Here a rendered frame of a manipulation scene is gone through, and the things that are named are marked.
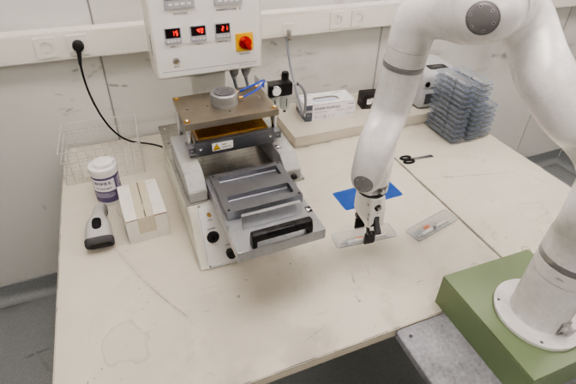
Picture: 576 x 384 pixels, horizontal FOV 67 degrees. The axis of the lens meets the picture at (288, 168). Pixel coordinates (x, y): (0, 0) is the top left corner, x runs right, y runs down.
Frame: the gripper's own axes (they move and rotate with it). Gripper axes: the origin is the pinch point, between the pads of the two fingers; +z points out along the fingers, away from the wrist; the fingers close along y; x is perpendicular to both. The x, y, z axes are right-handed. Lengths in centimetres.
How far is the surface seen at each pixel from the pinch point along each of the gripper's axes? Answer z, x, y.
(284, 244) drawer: -13.3, 27.6, -11.7
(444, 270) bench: 7.6, -19.4, -13.7
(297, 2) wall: -40, -8, 93
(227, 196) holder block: -16.9, 37.7, 4.6
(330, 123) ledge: 4, -16, 67
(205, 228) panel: -3.6, 43.8, 9.1
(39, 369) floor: 83, 114, 38
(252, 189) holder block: -16.9, 31.0, 6.0
